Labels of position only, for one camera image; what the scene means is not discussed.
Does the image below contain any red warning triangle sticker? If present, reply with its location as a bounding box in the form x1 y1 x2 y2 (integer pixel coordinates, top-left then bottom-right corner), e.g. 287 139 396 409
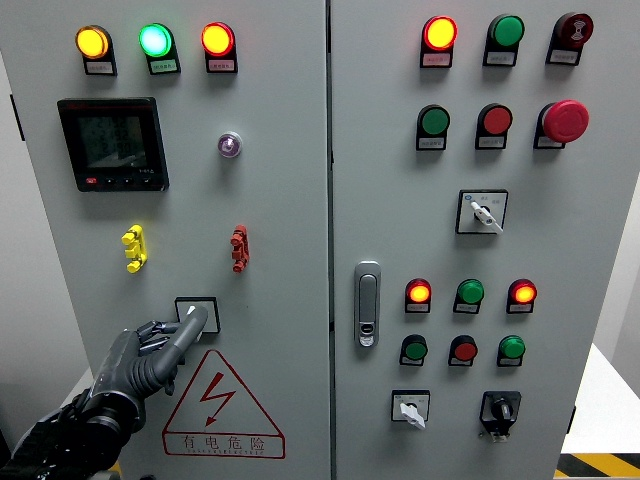
162 349 287 460

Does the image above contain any black display meter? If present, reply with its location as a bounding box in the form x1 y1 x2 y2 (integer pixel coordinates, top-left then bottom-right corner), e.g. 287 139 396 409
56 97 170 193

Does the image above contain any pale grey cabinet door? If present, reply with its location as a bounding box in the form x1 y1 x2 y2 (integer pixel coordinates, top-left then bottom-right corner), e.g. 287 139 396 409
0 0 333 480

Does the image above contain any round white lamp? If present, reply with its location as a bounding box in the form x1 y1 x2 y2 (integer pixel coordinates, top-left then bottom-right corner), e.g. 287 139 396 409
217 131 244 159

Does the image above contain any silver door lock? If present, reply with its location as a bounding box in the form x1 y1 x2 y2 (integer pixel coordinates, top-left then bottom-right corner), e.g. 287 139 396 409
353 260 382 350

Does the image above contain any small green push button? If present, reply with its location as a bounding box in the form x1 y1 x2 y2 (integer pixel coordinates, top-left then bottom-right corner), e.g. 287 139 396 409
402 334 429 361

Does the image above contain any small red indicator lamp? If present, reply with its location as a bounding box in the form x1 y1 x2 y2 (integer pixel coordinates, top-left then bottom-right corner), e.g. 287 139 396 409
406 278 433 304
508 278 539 305

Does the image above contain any large yellow indicator lamp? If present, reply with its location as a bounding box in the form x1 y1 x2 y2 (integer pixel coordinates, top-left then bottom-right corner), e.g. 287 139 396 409
75 24 111 60

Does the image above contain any large bright green lamp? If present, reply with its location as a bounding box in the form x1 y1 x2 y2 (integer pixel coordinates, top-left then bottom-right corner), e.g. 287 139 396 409
138 22 175 58

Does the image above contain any large red indicator lamp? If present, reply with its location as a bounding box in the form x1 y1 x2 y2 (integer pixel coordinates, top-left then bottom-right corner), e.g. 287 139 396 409
422 15 459 52
201 21 236 57

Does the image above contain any small red push button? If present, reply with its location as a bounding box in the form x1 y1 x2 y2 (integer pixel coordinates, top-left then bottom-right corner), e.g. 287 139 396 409
450 335 479 362

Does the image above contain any small green indicator lamp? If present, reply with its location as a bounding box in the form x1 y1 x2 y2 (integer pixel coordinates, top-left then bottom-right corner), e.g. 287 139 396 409
457 278 486 305

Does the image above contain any small green domed button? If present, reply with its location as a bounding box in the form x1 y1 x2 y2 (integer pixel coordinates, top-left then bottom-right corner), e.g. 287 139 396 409
498 335 527 361

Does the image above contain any large green push button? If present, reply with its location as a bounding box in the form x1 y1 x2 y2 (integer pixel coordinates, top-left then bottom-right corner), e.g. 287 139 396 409
418 104 451 136

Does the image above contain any pale grey door with lock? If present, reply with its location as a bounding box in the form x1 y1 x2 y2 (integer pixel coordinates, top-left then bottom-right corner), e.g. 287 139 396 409
328 0 640 480

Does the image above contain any large red push button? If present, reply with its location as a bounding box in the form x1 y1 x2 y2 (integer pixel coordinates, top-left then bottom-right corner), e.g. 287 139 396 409
479 103 514 136

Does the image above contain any large red stop button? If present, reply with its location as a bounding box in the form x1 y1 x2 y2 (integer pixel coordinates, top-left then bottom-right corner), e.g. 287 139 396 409
542 99 591 144

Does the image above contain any large dark green lamp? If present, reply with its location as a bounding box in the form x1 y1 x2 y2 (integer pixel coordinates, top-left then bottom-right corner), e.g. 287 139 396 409
488 13 526 49

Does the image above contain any dark red buzzer lamp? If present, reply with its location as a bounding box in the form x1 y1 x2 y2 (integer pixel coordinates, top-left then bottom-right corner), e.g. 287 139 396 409
557 12 595 49

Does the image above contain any small yellow handle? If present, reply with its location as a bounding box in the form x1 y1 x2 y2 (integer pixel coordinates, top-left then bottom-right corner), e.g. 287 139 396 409
121 224 149 274

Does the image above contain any small red handle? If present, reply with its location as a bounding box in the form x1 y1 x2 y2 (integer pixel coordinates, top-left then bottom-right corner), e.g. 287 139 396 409
230 224 250 274

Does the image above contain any small white-handled labelled switch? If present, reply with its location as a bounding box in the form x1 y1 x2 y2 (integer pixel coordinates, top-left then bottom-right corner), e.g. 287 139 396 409
391 389 432 430

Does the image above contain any black-handled turn switch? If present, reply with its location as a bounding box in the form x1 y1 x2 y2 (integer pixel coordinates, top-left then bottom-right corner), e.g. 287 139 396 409
479 390 523 444

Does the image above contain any large white-handled labelled switch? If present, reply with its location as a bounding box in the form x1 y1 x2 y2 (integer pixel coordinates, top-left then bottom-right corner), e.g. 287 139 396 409
455 189 510 236

